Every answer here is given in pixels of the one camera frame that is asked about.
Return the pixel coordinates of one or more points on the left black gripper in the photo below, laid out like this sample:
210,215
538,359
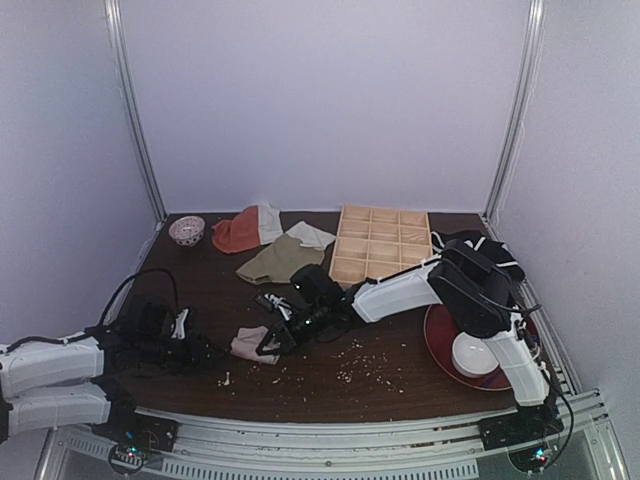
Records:
191,351

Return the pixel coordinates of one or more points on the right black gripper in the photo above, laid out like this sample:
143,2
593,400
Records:
292,331

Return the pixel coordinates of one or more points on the mauve and cream underwear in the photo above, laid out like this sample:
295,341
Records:
245,343

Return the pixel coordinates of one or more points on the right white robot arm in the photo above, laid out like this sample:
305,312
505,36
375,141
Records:
477,295

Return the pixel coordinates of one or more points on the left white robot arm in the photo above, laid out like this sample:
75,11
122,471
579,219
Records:
47,383

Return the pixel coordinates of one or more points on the olive green underwear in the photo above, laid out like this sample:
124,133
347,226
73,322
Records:
301,245

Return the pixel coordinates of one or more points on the orange underwear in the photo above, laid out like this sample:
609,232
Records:
255,226

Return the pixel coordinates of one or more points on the small patterned bowl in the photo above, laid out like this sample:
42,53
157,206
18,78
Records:
187,231

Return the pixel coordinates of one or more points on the wooden compartment tray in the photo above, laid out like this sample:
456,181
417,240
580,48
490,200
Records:
374,242

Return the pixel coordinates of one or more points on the round red tray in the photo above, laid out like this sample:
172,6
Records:
439,331

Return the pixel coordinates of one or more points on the white bowl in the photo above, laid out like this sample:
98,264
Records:
471,357

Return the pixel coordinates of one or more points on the black and white garment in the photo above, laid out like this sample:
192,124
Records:
495,251

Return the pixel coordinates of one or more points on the front aluminium rail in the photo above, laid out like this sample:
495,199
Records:
438,448

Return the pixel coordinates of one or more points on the left aluminium frame post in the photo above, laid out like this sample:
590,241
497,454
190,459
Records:
118,44

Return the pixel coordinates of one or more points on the aluminium frame post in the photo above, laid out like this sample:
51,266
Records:
118,44
515,126

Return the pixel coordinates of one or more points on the right aluminium frame post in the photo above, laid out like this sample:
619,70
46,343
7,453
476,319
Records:
515,126

